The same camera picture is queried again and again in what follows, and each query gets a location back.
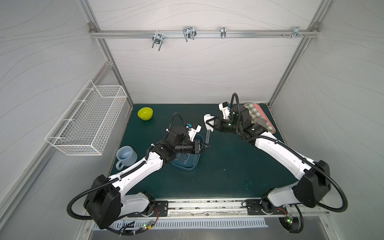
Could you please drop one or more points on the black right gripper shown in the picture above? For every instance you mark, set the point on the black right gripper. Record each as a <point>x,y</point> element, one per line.
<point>216,124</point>

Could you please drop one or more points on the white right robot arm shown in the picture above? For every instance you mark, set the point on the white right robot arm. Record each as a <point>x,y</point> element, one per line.
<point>312,177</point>

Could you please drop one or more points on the yellow green bowl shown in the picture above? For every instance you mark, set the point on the yellow green bowl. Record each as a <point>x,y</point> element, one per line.
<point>145,113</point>

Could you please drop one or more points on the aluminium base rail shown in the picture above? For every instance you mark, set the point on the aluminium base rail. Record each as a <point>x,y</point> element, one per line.
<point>229,208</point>

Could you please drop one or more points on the aluminium cross rail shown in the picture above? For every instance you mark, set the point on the aluminium cross rail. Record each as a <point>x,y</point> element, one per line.
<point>201,34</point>

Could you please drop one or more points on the green white checkered cloth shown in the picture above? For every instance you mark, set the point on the green white checkered cloth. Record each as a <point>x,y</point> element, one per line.
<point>256,113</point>

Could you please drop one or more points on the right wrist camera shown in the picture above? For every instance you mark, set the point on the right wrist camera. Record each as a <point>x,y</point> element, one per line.
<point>225,108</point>

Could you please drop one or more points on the white gauze wipe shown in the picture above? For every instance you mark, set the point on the white gauze wipe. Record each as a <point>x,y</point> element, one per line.
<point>209,121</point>

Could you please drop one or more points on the clear test tube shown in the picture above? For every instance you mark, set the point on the clear test tube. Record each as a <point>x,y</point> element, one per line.
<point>207,136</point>
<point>185,159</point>

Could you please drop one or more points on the white wire basket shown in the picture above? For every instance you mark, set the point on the white wire basket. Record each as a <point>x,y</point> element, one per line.
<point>86,125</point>

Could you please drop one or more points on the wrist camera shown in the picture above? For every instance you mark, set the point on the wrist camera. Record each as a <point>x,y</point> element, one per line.
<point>225,108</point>
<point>193,130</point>

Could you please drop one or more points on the light blue mug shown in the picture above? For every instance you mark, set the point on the light blue mug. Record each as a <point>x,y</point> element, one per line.
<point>126,157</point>

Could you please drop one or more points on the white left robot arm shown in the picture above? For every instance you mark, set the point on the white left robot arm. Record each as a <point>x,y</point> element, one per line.
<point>109,200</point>

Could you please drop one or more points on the metal clamp hook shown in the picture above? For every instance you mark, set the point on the metal clamp hook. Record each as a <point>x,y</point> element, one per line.
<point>223,32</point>
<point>158,39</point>
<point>296,34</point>
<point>189,33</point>

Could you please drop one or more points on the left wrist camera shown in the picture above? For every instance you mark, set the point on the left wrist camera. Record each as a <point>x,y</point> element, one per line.
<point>193,130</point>

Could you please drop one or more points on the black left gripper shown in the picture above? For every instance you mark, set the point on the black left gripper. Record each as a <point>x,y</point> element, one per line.
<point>197,146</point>

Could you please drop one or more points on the blue plastic tub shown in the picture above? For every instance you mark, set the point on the blue plastic tub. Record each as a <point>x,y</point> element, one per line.
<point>192,164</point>

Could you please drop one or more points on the pink plastic tray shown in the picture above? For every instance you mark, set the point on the pink plastic tray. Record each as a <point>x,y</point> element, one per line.
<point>262,114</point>

